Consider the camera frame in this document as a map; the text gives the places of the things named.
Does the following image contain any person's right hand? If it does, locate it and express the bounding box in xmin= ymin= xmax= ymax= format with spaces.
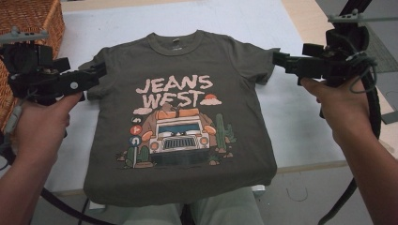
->
xmin=299 ymin=76 xmax=373 ymax=146

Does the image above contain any person's left hand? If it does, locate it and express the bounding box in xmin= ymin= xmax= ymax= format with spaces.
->
xmin=13 ymin=92 xmax=84 ymax=164

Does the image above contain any white table foot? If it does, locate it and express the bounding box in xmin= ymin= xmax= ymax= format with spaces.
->
xmin=251 ymin=184 xmax=267 ymax=199

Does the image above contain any dark grey floor plate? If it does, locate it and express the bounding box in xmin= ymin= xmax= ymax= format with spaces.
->
xmin=379 ymin=111 xmax=398 ymax=126

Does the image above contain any black metal stand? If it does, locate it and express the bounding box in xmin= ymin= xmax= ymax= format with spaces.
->
xmin=339 ymin=0 xmax=374 ymax=17

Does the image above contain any olive green printed t-shirt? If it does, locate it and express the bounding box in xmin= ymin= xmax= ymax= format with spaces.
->
xmin=78 ymin=29 xmax=281 ymax=208

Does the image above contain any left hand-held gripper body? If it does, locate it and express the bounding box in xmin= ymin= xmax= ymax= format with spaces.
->
xmin=0 ymin=26 xmax=101 ymax=107

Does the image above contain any grey floor mat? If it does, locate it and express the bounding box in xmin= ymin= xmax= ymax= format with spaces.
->
xmin=362 ymin=22 xmax=398 ymax=75

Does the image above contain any thin grey cable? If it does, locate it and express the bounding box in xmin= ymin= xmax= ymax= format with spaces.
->
xmin=3 ymin=102 xmax=23 ymax=136
xmin=347 ymin=51 xmax=378 ymax=95

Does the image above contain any woven wicker basket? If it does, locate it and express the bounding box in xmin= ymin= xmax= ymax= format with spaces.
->
xmin=0 ymin=0 xmax=66 ymax=132

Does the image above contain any person's leg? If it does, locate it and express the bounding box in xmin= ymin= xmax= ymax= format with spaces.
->
xmin=121 ymin=202 xmax=186 ymax=225
xmin=190 ymin=186 xmax=267 ymax=225

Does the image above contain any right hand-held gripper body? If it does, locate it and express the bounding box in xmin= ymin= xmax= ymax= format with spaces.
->
xmin=290 ymin=8 xmax=398 ymax=88

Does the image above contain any person's right leg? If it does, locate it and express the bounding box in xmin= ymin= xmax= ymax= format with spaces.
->
xmin=190 ymin=186 xmax=267 ymax=225

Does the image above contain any person's left leg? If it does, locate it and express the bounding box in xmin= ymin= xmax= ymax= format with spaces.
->
xmin=121 ymin=202 xmax=186 ymax=225

